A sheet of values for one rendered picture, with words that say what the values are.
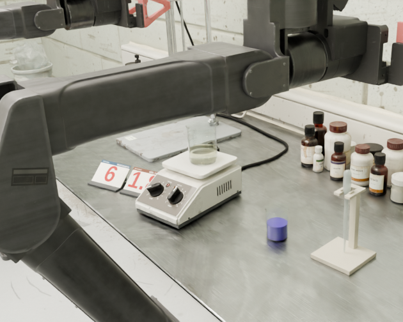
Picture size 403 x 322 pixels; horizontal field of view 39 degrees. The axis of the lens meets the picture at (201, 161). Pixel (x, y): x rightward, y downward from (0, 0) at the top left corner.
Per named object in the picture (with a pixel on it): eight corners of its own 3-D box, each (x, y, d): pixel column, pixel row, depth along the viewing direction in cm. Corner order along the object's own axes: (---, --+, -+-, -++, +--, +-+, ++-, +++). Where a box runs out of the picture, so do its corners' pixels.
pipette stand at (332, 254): (349, 275, 93) (352, 206, 88) (310, 257, 99) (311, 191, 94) (376, 256, 98) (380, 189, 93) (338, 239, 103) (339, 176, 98)
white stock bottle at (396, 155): (409, 181, 124) (413, 138, 120) (400, 191, 120) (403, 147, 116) (385, 176, 127) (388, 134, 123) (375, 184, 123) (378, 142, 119)
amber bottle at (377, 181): (376, 187, 122) (379, 149, 119) (389, 192, 119) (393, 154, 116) (365, 192, 120) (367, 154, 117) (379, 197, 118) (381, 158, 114)
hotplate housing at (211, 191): (178, 231, 110) (175, 194, 107) (134, 212, 118) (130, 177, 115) (250, 190, 124) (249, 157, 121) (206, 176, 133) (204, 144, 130)
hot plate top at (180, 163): (201, 180, 112) (201, 176, 112) (160, 166, 120) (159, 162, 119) (239, 161, 120) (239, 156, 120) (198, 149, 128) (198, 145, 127)
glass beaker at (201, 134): (203, 171, 115) (201, 131, 112) (181, 163, 119) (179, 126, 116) (226, 160, 119) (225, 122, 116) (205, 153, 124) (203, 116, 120)
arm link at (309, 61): (298, 16, 64) (249, 25, 60) (335, 22, 59) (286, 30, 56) (297, 76, 66) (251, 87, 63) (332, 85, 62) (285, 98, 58)
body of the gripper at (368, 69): (323, 15, 69) (277, 23, 65) (392, 23, 61) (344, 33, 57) (322, 68, 71) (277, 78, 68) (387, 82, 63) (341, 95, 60)
